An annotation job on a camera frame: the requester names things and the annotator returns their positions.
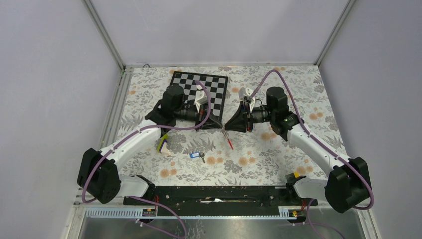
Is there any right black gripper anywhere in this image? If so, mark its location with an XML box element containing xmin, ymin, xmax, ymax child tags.
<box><xmin>224</xmin><ymin>101</ymin><xmax>275</xmax><ymax>133</ymax></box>

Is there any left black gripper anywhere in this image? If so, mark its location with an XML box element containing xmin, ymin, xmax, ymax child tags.
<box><xmin>174</xmin><ymin>102</ymin><xmax>222</xmax><ymax>131</ymax></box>

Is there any red tag keyring bundle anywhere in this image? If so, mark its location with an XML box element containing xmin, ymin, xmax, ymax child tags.
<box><xmin>222</xmin><ymin>129</ymin><xmax>234</xmax><ymax>150</ymax></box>

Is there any blue tag key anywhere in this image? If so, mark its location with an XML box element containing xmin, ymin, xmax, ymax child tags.
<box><xmin>189</xmin><ymin>152</ymin><xmax>205</xmax><ymax>163</ymax></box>

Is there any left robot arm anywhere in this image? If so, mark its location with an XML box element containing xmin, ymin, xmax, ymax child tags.
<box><xmin>77</xmin><ymin>85</ymin><xmax>186</xmax><ymax>205</ymax></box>

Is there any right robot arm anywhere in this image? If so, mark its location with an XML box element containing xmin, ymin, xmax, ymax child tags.
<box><xmin>224</xmin><ymin>87</ymin><xmax>373</xmax><ymax>213</ymax></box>

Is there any black grey chessboard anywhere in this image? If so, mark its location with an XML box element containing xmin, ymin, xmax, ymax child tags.
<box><xmin>163</xmin><ymin>71</ymin><xmax>228</xmax><ymax>129</ymax></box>

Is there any toy brick stack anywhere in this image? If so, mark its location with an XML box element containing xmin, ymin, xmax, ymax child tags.
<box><xmin>157</xmin><ymin>134</ymin><xmax>172</xmax><ymax>156</ymax></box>

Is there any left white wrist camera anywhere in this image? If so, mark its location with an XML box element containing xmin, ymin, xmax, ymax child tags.
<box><xmin>194</xmin><ymin>91</ymin><xmax>208</xmax><ymax>113</ymax></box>

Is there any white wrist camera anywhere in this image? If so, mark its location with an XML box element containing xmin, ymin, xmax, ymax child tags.
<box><xmin>238</xmin><ymin>87</ymin><xmax>256</xmax><ymax>113</ymax></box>
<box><xmin>194</xmin><ymin>91</ymin><xmax>208</xmax><ymax>113</ymax></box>

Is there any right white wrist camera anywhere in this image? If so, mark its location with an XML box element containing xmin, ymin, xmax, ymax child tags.
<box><xmin>238</xmin><ymin>87</ymin><xmax>256</xmax><ymax>113</ymax></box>

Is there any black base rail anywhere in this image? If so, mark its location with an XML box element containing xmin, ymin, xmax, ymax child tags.
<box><xmin>143</xmin><ymin>186</ymin><xmax>318</xmax><ymax>211</ymax></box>

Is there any grey perforated cable tray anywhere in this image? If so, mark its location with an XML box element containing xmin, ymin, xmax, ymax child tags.
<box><xmin>85</xmin><ymin>206</ymin><xmax>305</xmax><ymax>220</ymax></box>

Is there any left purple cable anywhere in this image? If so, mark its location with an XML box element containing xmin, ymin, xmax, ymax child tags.
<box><xmin>81</xmin><ymin>80</ymin><xmax>212</xmax><ymax>239</ymax></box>

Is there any purple cable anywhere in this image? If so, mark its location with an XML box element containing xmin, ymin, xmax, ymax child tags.
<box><xmin>249</xmin><ymin>69</ymin><xmax>376</xmax><ymax>239</ymax></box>
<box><xmin>81</xmin><ymin>80</ymin><xmax>212</xmax><ymax>239</ymax></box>

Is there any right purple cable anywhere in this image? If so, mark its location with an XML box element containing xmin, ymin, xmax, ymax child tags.
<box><xmin>249</xmin><ymin>69</ymin><xmax>376</xmax><ymax>239</ymax></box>

